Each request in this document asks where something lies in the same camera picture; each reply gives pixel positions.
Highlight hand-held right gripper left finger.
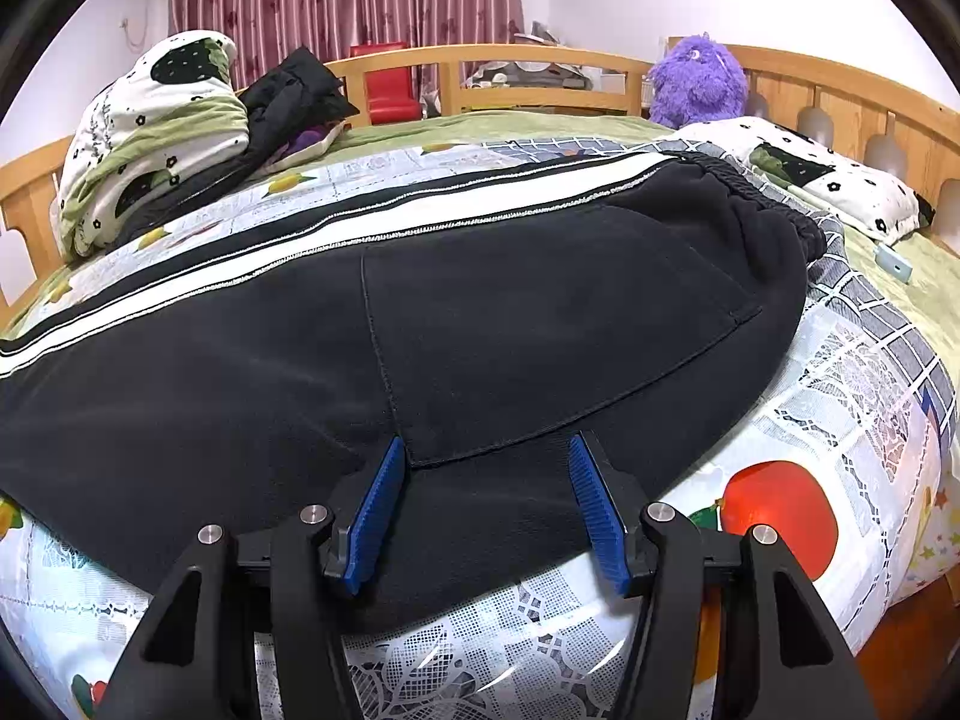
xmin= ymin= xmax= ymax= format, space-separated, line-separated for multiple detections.
xmin=97 ymin=435 xmax=410 ymax=720

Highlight wooden bed frame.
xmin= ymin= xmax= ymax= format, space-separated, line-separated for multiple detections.
xmin=0 ymin=41 xmax=960 ymax=331

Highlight pile of boxes and bags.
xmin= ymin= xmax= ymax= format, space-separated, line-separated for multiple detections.
xmin=461 ymin=19 xmax=653 ymax=91

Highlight small pale blue device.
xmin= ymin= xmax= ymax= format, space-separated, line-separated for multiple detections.
xmin=874 ymin=244 xmax=914 ymax=284

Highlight black pants with white stripe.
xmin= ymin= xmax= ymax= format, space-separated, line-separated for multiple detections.
xmin=0 ymin=150 xmax=830 ymax=635

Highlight white floral pillow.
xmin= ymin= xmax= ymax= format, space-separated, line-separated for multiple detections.
xmin=667 ymin=116 xmax=935 ymax=245

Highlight fruit print plastic cover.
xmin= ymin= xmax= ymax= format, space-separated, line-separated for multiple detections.
xmin=0 ymin=139 xmax=946 ymax=720

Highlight red chair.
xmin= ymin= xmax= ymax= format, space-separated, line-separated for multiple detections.
xmin=349 ymin=43 xmax=416 ymax=125

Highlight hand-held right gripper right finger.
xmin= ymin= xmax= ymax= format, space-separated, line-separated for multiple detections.
xmin=566 ymin=431 xmax=878 ymax=720

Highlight maroon floral curtain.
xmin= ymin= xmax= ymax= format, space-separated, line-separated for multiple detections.
xmin=169 ymin=0 xmax=526 ymax=91

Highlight folded white floral quilt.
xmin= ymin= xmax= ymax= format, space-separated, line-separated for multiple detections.
xmin=58 ymin=30 xmax=252 ymax=260

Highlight purple cloth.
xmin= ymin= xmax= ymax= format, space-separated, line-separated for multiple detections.
xmin=274 ymin=124 xmax=346 ymax=166

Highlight black jacket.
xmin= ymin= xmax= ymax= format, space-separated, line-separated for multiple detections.
xmin=112 ymin=46 xmax=361 ymax=248

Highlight purple plush toy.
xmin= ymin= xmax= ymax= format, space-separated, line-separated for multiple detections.
xmin=646 ymin=34 xmax=751 ymax=130

